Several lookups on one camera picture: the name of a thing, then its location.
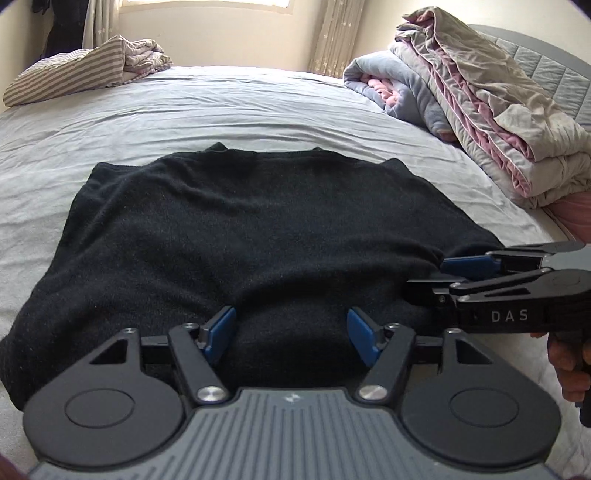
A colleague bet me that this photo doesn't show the black sweater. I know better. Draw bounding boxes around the black sweater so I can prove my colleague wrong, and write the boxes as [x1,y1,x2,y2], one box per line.
[1,144,501,407]

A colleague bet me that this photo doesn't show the person's right hand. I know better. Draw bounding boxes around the person's right hand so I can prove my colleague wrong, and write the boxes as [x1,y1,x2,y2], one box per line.
[530,332,590,403]

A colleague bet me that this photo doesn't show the beige pink folded comforter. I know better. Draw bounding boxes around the beige pink folded comforter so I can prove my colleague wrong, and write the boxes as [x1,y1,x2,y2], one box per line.
[391,7,590,208]

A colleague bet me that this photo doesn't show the grey pink folded quilt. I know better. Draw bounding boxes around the grey pink folded quilt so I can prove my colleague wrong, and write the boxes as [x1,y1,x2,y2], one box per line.
[342,50,457,143]

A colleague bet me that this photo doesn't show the grey quilted headboard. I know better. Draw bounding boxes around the grey quilted headboard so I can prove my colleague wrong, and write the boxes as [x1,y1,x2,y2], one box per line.
[472,25,591,131]

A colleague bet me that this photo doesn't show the grey bed sheet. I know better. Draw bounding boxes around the grey bed sheet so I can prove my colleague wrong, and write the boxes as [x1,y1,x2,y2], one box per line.
[1,67,568,330]

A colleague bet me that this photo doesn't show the right patterned curtain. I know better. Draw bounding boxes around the right patterned curtain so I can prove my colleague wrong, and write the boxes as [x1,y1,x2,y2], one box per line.
[308,0,366,78]

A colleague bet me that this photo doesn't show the patterned curtain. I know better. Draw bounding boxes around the patterned curtain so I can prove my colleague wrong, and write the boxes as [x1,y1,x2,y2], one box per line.
[308,0,366,78]
[82,0,122,49]

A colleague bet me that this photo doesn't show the striped folded blanket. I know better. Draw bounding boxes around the striped folded blanket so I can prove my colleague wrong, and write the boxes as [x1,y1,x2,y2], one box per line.
[3,35,172,108]

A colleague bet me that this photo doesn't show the left patterned curtain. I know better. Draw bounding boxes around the left patterned curtain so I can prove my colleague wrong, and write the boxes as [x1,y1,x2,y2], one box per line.
[82,0,122,49]

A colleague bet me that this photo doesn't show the black hanging garment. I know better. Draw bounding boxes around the black hanging garment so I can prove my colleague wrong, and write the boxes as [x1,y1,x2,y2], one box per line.
[31,0,89,58]

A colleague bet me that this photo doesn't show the bright window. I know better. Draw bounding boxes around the bright window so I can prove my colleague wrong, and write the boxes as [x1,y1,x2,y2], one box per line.
[120,0,294,14]

